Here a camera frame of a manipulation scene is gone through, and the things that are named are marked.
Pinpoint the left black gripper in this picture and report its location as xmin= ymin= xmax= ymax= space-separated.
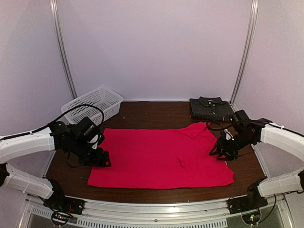
xmin=71 ymin=139 xmax=111 ymax=168

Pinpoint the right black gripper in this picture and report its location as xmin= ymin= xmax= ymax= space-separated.
xmin=209 ymin=132 xmax=254 ymax=162

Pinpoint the red garment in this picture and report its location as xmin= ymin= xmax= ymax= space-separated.
xmin=87 ymin=122 xmax=234 ymax=190

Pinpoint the black pinstriped shirt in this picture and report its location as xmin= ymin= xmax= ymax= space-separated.
xmin=190 ymin=96 xmax=234 ymax=121

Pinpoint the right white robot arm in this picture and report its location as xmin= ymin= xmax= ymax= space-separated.
xmin=209 ymin=119 xmax=304 ymax=210

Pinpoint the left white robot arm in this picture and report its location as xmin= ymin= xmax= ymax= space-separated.
xmin=0 ymin=118 xmax=111 ymax=211

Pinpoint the white plastic laundry basket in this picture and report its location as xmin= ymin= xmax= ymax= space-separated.
xmin=61 ymin=87 xmax=124 ymax=125

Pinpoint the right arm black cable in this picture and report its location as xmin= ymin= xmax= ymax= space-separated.
xmin=206 ymin=121 xmax=238 ymax=132

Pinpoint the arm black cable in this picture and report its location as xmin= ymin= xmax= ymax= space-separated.
xmin=206 ymin=121 xmax=238 ymax=132
xmin=0 ymin=104 xmax=105 ymax=141

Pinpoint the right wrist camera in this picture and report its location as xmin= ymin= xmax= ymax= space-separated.
xmin=224 ymin=110 xmax=249 ymax=141

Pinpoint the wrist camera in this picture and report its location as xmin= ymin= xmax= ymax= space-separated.
xmin=224 ymin=110 xmax=249 ymax=141
xmin=76 ymin=117 xmax=105 ymax=149

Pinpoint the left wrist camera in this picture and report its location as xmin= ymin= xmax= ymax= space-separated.
xmin=76 ymin=117 xmax=105 ymax=149

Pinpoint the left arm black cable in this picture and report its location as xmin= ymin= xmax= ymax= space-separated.
xmin=0 ymin=104 xmax=105 ymax=141

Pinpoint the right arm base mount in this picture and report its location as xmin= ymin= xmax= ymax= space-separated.
xmin=226 ymin=190 xmax=277 ymax=227

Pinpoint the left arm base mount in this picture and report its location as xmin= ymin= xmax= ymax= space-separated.
xmin=40 ymin=190 xmax=85 ymax=227

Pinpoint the right aluminium corner post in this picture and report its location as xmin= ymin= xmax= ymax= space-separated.
xmin=230 ymin=0 xmax=259 ymax=106

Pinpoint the aluminium corner post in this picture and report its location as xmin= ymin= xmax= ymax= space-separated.
xmin=230 ymin=0 xmax=259 ymax=106
xmin=49 ymin=0 xmax=77 ymax=99

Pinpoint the left aluminium corner post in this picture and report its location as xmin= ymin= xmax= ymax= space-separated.
xmin=49 ymin=0 xmax=77 ymax=99

